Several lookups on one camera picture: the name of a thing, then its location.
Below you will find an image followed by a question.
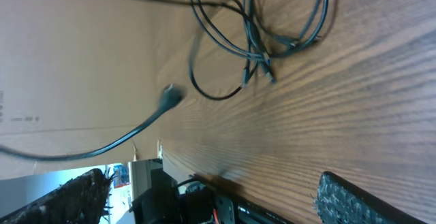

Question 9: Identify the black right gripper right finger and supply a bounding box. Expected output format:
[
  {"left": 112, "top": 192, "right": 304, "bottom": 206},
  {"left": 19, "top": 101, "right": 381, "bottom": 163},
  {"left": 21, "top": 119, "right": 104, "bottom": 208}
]
[{"left": 314, "top": 171, "right": 422, "bottom": 224}]

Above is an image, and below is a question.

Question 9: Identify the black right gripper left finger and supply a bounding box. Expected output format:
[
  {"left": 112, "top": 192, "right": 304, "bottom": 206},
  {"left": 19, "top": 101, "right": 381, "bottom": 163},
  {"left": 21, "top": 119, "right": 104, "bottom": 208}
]
[{"left": 1, "top": 168, "right": 114, "bottom": 224}]

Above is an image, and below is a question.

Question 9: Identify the black USB-A cable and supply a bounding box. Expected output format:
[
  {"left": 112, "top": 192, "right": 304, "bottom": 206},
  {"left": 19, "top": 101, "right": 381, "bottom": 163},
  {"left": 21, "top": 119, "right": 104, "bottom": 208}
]
[{"left": 0, "top": 0, "right": 333, "bottom": 163}]

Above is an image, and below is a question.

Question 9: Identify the brown cardboard wall panel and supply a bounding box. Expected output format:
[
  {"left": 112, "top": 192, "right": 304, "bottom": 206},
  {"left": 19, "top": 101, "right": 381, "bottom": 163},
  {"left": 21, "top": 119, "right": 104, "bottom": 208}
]
[{"left": 0, "top": 0, "right": 164, "bottom": 180}]

